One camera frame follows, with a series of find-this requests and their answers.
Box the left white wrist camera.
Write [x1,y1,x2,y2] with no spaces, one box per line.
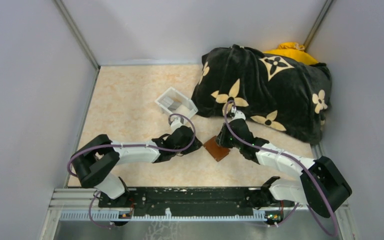
[168,115,184,132]

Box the yellow cloth bundle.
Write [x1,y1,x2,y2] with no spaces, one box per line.
[263,42,319,65]

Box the brown leather card holder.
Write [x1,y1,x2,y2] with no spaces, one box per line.
[203,136,231,162]

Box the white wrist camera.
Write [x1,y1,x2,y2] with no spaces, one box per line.
[168,115,184,132]
[229,107,246,121]

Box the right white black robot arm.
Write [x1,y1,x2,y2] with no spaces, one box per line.
[215,119,353,218]

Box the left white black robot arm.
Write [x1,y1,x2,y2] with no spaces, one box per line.
[67,126,203,207]

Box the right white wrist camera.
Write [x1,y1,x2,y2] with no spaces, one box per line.
[229,107,246,121]

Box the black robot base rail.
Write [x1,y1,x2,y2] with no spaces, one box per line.
[98,186,295,217]

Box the white translucent plastic card box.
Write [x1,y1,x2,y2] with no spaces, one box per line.
[154,87,198,119]

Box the black floral plush blanket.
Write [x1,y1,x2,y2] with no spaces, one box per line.
[191,44,332,145]

